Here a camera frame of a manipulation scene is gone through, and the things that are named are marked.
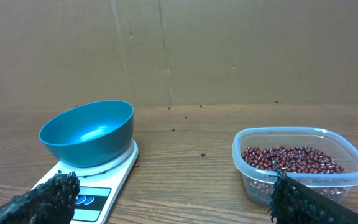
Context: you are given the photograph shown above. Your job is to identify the teal plastic bowl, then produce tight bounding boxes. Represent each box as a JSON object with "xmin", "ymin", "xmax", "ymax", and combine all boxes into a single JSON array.
[{"xmin": 39, "ymin": 100, "xmax": 134, "ymax": 168}]

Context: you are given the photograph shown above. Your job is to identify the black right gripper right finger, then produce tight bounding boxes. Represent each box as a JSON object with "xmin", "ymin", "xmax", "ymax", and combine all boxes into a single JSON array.
[{"xmin": 268, "ymin": 161, "xmax": 358, "ymax": 224}]

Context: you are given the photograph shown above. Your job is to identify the white digital kitchen scale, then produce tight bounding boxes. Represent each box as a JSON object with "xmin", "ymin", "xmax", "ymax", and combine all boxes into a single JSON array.
[{"xmin": 37, "ymin": 139, "xmax": 139, "ymax": 224}]

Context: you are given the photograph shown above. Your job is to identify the clear plastic bean container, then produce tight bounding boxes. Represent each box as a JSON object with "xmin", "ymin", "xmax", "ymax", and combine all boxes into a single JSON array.
[{"xmin": 232, "ymin": 127, "xmax": 358, "ymax": 205}]

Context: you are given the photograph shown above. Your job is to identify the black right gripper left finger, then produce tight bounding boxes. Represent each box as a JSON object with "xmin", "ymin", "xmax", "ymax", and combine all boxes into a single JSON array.
[{"xmin": 0, "ymin": 171, "xmax": 80, "ymax": 224}]

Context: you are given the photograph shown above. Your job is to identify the red beans in container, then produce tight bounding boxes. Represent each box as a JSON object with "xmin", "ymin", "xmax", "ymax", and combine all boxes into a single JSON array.
[{"xmin": 241, "ymin": 146, "xmax": 350, "ymax": 205}]

